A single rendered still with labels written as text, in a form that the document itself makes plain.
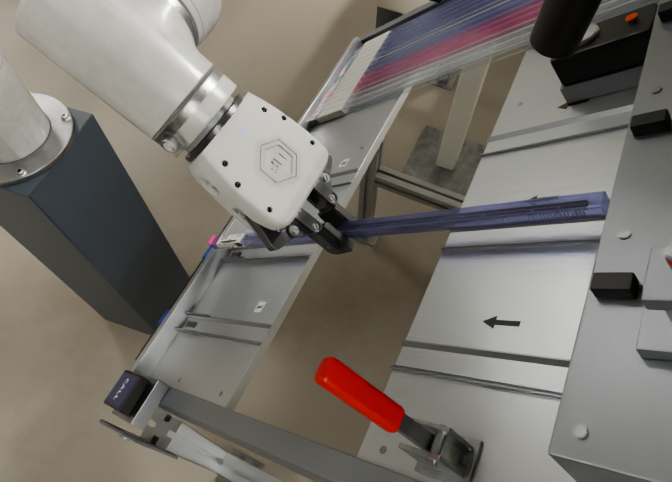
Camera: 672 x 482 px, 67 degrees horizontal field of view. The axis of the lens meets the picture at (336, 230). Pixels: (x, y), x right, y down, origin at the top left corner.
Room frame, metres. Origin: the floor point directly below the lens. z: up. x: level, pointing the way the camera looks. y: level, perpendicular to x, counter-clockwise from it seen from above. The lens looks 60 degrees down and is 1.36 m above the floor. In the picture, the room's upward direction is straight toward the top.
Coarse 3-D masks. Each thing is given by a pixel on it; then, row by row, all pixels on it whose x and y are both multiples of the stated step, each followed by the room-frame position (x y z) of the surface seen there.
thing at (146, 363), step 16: (352, 48) 0.73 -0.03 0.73; (336, 64) 0.69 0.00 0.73; (320, 96) 0.61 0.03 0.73; (304, 112) 0.58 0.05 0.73; (304, 128) 0.55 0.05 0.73; (240, 224) 0.37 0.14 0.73; (208, 256) 0.32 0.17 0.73; (224, 256) 0.32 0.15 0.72; (208, 272) 0.30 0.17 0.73; (192, 288) 0.27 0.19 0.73; (176, 304) 0.25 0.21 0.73; (192, 304) 0.25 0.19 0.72; (176, 320) 0.23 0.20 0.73; (160, 336) 0.21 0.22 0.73; (144, 352) 0.18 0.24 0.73; (160, 352) 0.19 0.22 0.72; (144, 368) 0.17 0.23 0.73
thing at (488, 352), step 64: (512, 128) 0.32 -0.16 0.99; (576, 128) 0.28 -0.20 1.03; (512, 192) 0.24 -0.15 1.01; (576, 192) 0.21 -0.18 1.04; (448, 256) 0.19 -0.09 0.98; (512, 256) 0.17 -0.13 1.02; (576, 256) 0.16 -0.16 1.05; (448, 320) 0.13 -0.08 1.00; (512, 320) 0.12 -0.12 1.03; (576, 320) 0.11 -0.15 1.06; (448, 384) 0.08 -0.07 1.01; (512, 384) 0.07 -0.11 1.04; (384, 448) 0.04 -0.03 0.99; (512, 448) 0.04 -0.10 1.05
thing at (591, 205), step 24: (600, 192) 0.18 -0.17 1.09; (408, 216) 0.23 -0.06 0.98; (432, 216) 0.22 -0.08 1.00; (456, 216) 0.21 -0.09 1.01; (480, 216) 0.20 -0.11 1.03; (504, 216) 0.19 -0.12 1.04; (528, 216) 0.19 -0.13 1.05; (552, 216) 0.18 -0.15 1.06; (576, 216) 0.17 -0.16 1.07; (600, 216) 0.17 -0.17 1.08; (216, 240) 0.33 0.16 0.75; (240, 240) 0.31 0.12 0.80; (312, 240) 0.26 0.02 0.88
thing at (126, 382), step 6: (120, 378) 0.14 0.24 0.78; (126, 378) 0.14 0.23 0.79; (132, 378) 0.14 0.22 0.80; (138, 378) 0.13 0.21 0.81; (120, 384) 0.13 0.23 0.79; (126, 384) 0.13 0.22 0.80; (132, 384) 0.13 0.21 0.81; (114, 390) 0.13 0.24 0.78; (120, 390) 0.13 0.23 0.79; (126, 390) 0.12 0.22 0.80; (108, 396) 0.12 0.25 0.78; (114, 396) 0.12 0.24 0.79; (120, 396) 0.12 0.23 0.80; (126, 396) 0.12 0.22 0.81; (114, 402) 0.11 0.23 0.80; (120, 402) 0.11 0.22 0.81
